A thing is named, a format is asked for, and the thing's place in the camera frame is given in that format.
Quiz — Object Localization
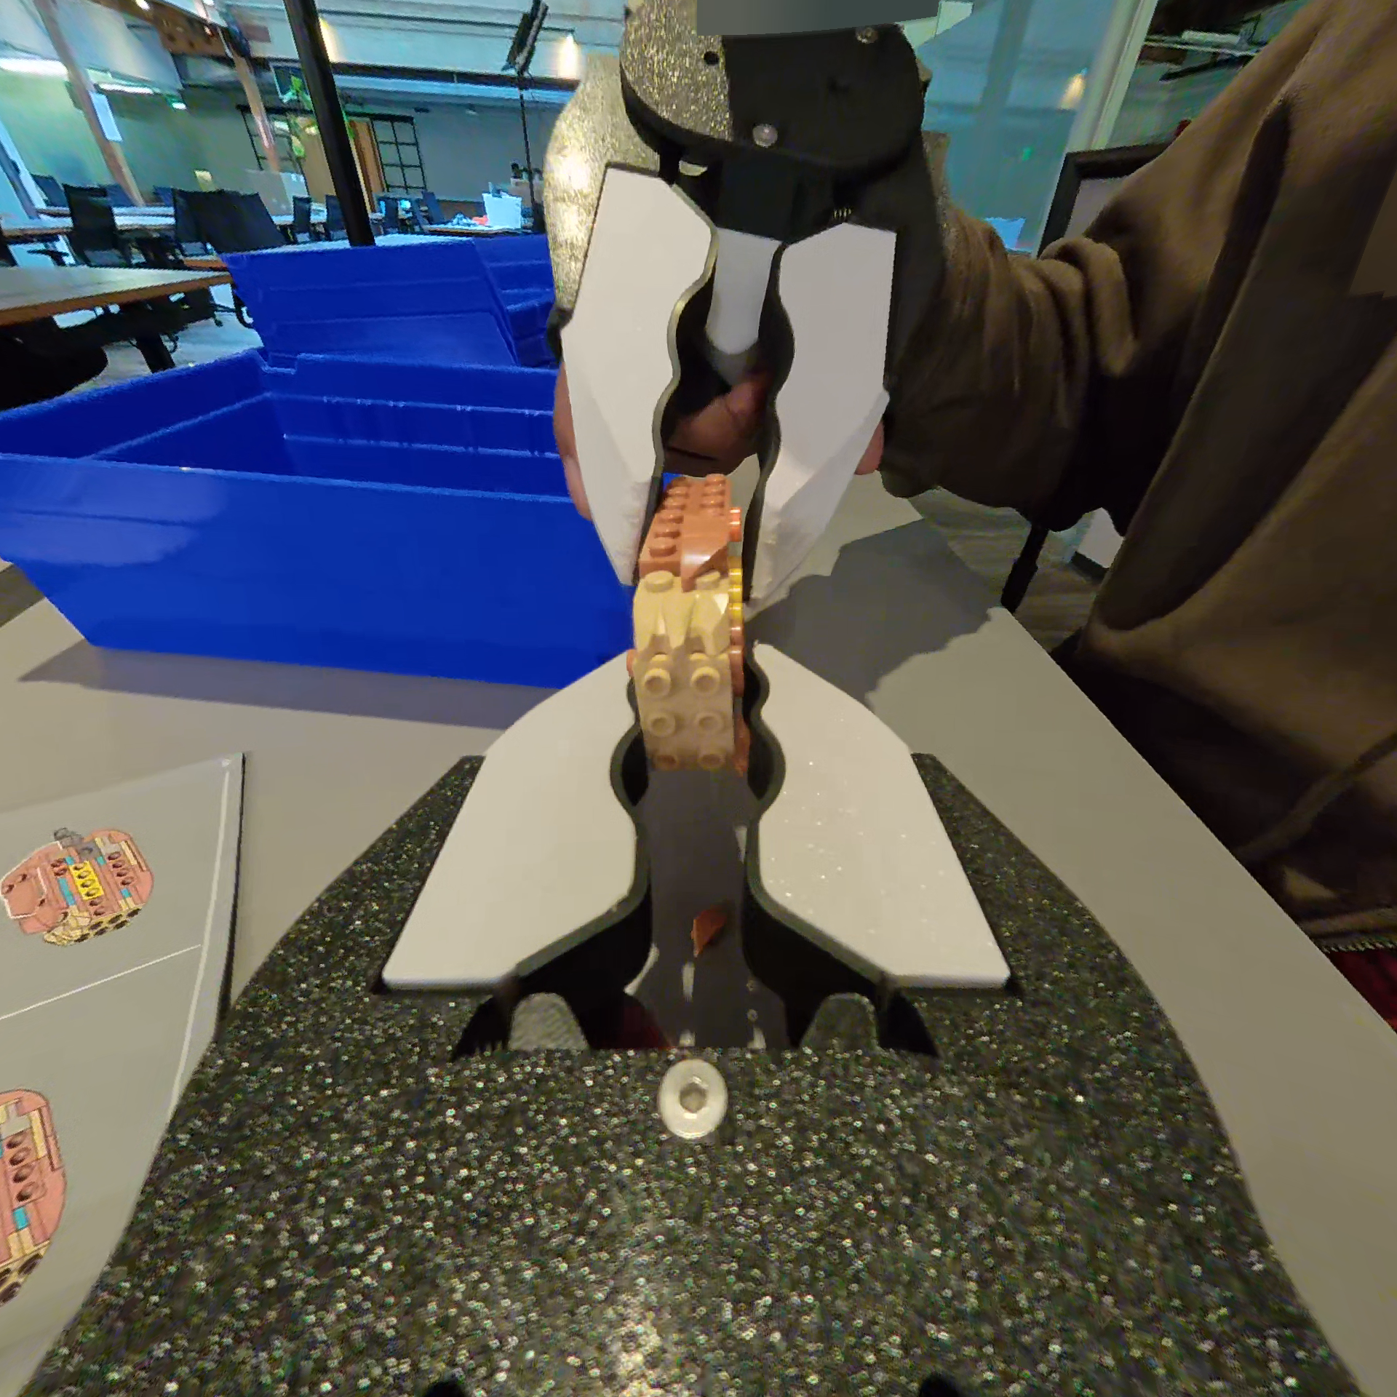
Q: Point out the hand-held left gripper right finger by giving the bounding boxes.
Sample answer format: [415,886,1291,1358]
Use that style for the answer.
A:
[742,641,1014,991]

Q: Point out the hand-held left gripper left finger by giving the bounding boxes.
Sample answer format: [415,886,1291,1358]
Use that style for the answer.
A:
[383,655,651,992]

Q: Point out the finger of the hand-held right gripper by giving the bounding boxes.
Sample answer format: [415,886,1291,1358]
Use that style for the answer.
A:
[747,221,902,608]
[551,161,723,590]

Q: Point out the brown toy brick model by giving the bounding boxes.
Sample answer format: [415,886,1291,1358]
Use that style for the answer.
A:
[629,473,756,776]

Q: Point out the blue plastic bin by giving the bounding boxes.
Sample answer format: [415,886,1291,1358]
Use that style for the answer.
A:
[0,349,648,691]

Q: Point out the person's right forearm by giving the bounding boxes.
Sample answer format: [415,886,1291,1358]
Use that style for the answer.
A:
[882,201,1203,513]

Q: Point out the grey desk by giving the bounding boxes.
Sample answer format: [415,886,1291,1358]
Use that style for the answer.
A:
[0,468,1397,1397]

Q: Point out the person's right hand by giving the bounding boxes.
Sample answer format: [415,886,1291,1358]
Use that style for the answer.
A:
[551,369,889,523]

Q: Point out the stacked blue plastic bins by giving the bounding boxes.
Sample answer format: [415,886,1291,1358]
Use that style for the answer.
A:
[224,232,561,374]

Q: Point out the black framed board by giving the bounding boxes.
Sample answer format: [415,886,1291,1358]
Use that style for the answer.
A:
[1037,144,1182,259]

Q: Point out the black pillar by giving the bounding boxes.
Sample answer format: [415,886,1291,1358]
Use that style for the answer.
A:
[293,0,378,244]

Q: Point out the grey instruction booklet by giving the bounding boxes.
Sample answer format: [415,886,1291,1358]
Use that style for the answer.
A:
[0,751,249,1315]

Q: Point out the wooden office table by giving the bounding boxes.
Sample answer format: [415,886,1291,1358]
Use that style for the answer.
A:
[0,264,237,372]

